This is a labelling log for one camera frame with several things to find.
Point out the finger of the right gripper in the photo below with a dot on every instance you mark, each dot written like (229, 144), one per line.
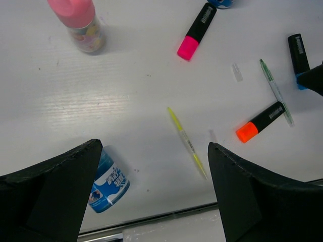
(312, 80)

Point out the orange black highlighter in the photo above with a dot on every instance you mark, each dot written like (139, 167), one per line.
(260, 122)

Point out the blue labelled tub lying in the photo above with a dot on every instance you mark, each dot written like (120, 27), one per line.
(109, 185)

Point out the clear pen cap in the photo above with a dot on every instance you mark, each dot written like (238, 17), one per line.
(237, 72)

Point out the pink capped eraser bottle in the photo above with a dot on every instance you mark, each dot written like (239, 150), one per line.
(82, 24)

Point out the blue black highlighter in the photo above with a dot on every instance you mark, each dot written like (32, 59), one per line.
(298, 55)

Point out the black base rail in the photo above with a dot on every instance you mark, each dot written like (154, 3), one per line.
(115, 232)

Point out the pink black highlighter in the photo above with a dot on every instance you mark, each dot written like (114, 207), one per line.
(196, 32)

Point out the blue patterned round jar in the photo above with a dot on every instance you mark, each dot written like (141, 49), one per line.
(222, 4)

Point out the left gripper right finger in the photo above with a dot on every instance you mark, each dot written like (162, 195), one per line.
(257, 204)

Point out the yellow gel pen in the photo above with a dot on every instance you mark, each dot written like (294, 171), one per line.
(187, 143)

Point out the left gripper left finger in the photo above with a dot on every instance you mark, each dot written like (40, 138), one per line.
(47, 201)

